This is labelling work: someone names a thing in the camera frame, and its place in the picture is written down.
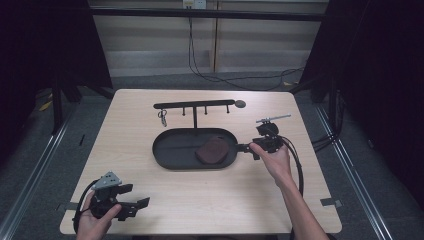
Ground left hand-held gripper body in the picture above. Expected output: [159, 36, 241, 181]
[90, 171, 134, 221]

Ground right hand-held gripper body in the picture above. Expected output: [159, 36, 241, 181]
[252, 114, 292, 154]

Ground brown leather pouch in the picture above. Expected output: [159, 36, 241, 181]
[194, 135, 231, 166]

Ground black tray with hook rack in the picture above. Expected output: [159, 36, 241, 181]
[152, 98, 247, 171]

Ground silver key ring with keys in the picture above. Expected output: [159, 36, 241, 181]
[157, 108, 169, 128]

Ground person's right hand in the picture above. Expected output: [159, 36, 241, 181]
[258, 143, 294, 189]

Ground person's left hand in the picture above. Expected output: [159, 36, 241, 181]
[76, 192, 123, 240]

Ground grey tape strip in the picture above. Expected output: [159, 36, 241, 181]
[56, 201, 80, 212]
[319, 197, 343, 208]

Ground black metal stand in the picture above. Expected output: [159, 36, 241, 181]
[50, 74, 65, 135]

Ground yellow tape piece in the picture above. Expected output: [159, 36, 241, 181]
[38, 99, 54, 112]

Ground dark curtain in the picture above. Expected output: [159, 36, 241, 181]
[0, 0, 114, 161]
[298, 0, 424, 204]

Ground black horizontal metal bar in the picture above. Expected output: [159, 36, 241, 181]
[89, 7, 329, 23]

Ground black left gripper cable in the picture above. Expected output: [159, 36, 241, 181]
[72, 179, 100, 233]

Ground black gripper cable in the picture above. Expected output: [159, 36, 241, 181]
[72, 179, 100, 233]
[277, 134, 305, 198]

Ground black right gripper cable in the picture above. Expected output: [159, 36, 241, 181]
[277, 134, 305, 198]

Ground bundle of black floor cables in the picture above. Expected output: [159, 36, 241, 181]
[311, 131, 338, 153]

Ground metal floor rail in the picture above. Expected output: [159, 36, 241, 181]
[314, 103, 396, 240]
[0, 108, 79, 240]

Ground black cable from wall outlet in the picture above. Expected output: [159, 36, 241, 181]
[187, 16, 306, 92]

